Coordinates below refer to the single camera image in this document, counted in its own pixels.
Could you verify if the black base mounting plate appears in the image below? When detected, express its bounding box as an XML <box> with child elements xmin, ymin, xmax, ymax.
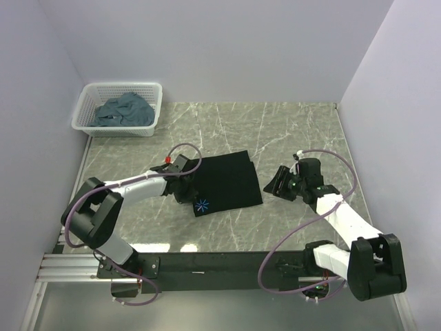
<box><xmin>95</xmin><ymin>251</ymin><xmax>337</xmax><ymax>305</ymax></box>

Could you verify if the aluminium rail frame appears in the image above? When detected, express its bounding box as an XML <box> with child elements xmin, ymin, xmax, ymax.
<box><xmin>21</xmin><ymin>150</ymin><xmax>416</xmax><ymax>330</ymax></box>

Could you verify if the white plastic laundry basket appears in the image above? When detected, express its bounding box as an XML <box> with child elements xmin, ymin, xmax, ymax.
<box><xmin>71</xmin><ymin>81</ymin><xmax>163</xmax><ymax>137</ymax></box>

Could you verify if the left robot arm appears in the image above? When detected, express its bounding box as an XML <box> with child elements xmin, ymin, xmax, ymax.
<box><xmin>61</xmin><ymin>154</ymin><xmax>202</xmax><ymax>277</ymax></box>

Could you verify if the black t shirt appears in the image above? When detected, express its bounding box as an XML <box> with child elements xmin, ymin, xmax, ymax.
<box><xmin>193</xmin><ymin>150</ymin><xmax>263</xmax><ymax>217</ymax></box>

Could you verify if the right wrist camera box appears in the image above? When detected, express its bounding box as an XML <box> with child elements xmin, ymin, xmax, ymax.
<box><xmin>291</xmin><ymin>150</ymin><xmax>304</xmax><ymax>174</ymax></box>

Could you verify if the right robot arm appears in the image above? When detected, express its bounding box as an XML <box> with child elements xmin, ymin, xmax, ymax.
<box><xmin>264</xmin><ymin>158</ymin><xmax>407</xmax><ymax>301</ymax></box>

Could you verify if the grey blue t shirt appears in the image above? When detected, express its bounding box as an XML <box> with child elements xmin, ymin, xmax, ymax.
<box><xmin>89</xmin><ymin>92</ymin><xmax>155</xmax><ymax>127</ymax></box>

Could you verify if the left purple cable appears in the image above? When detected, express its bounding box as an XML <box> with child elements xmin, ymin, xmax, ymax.
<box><xmin>64</xmin><ymin>143</ymin><xmax>203</xmax><ymax>306</ymax></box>

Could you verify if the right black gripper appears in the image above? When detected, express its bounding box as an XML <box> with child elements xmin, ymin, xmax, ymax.
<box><xmin>263</xmin><ymin>165</ymin><xmax>307</xmax><ymax>201</ymax></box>

